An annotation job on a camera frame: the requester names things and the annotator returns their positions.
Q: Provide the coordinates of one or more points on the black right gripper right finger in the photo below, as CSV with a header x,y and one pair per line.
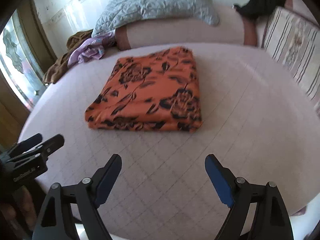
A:
x,y
255,211

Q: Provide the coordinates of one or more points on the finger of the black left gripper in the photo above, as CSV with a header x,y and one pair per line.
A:
x,y
25,145
42,148

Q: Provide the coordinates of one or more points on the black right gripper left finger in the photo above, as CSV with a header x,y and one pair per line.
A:
x,y
56,221

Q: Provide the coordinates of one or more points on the orange black floral garment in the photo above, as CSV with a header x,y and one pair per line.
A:
x,y
155,92

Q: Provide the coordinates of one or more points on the person's left hand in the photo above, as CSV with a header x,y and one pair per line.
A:
x,y
23,204

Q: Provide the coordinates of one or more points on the window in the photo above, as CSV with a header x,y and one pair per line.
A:
x,y
19,66

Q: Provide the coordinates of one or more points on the brown crumpled cloth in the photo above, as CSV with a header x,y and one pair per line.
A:
x,y
60,68

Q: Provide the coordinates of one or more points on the pink quilted bed cover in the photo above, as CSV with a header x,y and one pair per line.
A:
x,y
256,121

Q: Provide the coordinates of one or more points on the purple crumpled cloth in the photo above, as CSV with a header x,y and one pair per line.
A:
x,y
92,49

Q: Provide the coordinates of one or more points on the striped floral pillow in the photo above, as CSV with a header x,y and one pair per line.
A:
x,y
293,41

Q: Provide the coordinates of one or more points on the pink bed headboard cushion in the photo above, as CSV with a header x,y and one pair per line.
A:
x,y
232,29

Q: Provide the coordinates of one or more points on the grey quilted blanket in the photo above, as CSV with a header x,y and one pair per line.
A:
x,y
119,13

